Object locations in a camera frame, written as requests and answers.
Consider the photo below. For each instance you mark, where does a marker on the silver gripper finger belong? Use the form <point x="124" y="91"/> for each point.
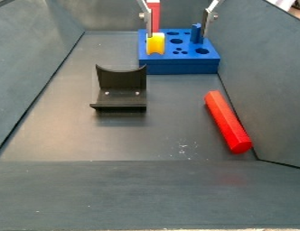
<point x="146" y="16"/>
<point x="210" y="16"/>

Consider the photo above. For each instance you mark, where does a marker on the red hexagon rod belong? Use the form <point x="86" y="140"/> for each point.
<point x="231" y="130"/>

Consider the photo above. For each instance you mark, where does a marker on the red rectangular block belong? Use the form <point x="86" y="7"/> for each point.
<point x="154" y="5"/>

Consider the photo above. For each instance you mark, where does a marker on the blue star peg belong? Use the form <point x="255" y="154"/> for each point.
<point x="195" y="33"/>

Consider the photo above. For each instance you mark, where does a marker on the yellow notched block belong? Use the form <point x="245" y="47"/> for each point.
<point x="155" y="43"/>

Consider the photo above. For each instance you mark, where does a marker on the blue shape sorter block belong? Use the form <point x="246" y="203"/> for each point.
<point x="183" y="58"/>

